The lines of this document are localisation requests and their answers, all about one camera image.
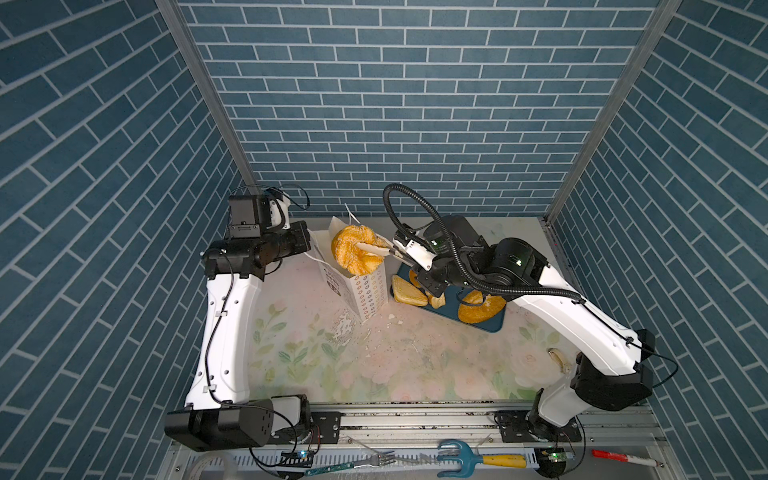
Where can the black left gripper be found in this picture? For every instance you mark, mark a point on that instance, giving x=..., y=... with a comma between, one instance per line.
x=300, y=237

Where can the small knotted bread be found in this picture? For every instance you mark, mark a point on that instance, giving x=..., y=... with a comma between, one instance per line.
x=437, y=302

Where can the triangular toast slice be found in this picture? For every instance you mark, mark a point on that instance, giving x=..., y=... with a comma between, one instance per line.
x=406, y=293

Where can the white paper bag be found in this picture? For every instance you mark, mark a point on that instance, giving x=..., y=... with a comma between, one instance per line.
x=364, y=295

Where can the twisted sugar bread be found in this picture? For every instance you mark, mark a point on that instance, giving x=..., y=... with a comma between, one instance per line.
x=353, y=258

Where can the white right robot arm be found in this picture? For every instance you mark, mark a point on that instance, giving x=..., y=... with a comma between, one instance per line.
x=471, y=281

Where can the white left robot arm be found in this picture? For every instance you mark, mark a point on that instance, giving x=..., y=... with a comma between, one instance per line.
x=219, y=412

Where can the large sesame bread loaf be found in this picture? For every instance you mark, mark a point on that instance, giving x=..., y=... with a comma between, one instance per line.
x=476, y=307

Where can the small wooden piece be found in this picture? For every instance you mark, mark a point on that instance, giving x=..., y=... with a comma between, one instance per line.
x=560, y=359

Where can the teal yellow garden fork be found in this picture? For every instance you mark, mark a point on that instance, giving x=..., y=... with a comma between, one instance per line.
x=461, y=453

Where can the red white marker pen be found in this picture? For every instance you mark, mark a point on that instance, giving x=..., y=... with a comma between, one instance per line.
x=626, y=458

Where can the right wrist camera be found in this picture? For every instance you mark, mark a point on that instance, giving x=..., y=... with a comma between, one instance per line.
x=421, y=255

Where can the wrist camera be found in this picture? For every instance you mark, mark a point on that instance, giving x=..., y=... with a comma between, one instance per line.
x=421, y=255
x=252, y=216

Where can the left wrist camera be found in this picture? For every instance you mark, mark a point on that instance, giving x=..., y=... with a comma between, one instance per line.
x=252, y=216

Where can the aluminium rail frame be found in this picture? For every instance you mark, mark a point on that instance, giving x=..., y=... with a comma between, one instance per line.
x=347, y=432

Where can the metal fork green handle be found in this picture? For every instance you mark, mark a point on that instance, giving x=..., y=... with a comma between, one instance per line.
x=375, y=460

